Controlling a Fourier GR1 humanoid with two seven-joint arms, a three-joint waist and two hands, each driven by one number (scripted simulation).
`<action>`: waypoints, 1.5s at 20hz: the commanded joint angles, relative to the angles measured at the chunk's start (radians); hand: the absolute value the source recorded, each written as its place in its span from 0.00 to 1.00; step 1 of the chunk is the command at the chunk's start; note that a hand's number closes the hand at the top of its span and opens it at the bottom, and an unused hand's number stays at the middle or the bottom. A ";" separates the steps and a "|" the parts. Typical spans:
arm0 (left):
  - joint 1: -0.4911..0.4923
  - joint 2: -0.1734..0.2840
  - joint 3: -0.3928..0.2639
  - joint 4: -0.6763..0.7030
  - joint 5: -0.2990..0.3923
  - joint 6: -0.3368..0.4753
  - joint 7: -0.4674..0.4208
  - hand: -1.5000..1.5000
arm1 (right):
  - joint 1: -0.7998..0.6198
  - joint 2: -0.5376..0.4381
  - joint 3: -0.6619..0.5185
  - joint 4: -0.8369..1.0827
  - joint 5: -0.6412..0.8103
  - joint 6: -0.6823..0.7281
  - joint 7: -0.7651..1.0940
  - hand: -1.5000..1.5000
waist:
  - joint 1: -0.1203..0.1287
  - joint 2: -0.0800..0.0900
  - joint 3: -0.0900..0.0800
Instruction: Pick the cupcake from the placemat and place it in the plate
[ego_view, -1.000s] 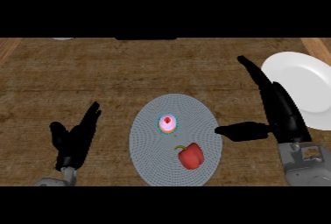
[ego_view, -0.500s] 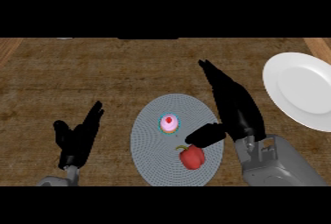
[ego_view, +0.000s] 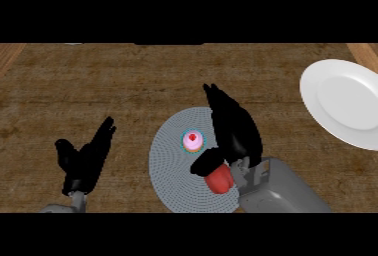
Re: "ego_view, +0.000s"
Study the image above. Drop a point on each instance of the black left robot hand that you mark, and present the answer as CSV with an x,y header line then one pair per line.
x,y
82,166

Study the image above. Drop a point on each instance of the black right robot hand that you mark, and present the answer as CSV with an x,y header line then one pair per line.
x,y
233,130

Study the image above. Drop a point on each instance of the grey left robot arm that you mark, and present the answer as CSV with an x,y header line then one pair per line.
x,y
77,200

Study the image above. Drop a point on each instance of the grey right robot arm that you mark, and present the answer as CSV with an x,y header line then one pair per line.
x,y
280,190

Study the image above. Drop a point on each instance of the pink frosted cupcake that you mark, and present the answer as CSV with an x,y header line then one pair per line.
x,y
192,141

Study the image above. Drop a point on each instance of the round grey woven placemat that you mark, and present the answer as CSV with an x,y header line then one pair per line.
x,y
170,173

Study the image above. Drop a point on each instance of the white round plate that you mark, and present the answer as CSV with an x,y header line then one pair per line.
x,y
344,103

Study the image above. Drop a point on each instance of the red oblong object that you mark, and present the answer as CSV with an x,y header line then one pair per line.
x,y
220,180

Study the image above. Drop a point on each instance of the small pale object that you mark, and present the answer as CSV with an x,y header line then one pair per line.
x,y
72,43

